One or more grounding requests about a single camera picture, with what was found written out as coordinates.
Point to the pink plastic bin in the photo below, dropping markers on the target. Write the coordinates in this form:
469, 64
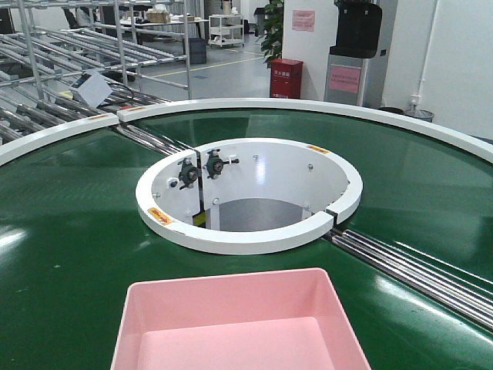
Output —
290, 319

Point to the red fire extinguisher cabinet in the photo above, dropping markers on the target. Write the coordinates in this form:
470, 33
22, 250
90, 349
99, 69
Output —
285, 78

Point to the green potted plant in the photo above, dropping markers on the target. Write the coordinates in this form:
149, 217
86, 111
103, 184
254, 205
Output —
272, 44

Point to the grey standing kiosk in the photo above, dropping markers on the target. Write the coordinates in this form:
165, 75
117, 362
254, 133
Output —
358, 31

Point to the white wheeled cart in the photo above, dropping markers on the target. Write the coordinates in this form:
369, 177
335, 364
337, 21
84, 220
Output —
226, 30

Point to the green circular conveyor belt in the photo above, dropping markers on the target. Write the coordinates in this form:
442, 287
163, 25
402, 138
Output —
72, 240

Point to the grey control box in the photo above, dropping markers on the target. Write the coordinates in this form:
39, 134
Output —
91, 89

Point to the white outer conveyor rim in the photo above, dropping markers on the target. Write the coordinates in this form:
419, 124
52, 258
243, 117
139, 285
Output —
26, 144

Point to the metal roller rack shelving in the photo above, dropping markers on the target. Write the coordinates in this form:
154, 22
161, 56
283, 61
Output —
47, 45

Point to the steel conveyor rollers right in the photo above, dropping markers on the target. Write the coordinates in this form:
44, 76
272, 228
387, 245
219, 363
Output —
452, 291

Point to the pink wall notice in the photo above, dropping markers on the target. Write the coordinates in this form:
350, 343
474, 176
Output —
303, 20

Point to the wire mesh waste bin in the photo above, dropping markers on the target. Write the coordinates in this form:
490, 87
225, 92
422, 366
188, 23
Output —
421, 114

